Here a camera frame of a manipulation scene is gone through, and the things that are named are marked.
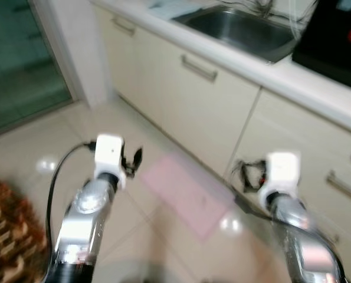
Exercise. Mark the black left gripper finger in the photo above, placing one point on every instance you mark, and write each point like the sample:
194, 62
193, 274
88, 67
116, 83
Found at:
138, 157

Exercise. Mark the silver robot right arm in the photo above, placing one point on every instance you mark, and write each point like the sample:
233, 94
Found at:
299, 230

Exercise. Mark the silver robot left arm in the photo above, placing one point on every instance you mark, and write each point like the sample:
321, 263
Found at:
87, 203

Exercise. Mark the pink floor mat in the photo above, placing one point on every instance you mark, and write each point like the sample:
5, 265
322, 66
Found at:
187, 188

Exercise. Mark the cream sink base cabinet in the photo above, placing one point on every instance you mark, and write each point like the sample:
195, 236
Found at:
204, 106

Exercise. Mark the black induction cooker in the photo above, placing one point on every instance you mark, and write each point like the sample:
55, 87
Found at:
328, 59

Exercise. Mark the green tinted glass door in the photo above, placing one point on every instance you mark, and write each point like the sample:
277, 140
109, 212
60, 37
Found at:
22, 65

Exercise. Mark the stainless steel sink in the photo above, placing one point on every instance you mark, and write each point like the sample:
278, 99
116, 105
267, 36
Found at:
240, 29

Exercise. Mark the pale blue cloth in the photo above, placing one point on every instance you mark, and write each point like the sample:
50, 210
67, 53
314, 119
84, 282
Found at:
169, 9

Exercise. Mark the chrome sink faucet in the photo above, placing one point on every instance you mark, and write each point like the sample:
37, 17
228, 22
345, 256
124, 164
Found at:
262, 7

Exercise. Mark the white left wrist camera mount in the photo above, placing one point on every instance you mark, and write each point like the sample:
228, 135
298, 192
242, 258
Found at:
108, 150

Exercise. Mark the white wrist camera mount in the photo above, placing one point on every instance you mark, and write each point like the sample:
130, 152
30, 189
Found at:
283, 168
108, 150

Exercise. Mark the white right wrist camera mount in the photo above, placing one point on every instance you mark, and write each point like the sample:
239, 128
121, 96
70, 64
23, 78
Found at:
283, 168

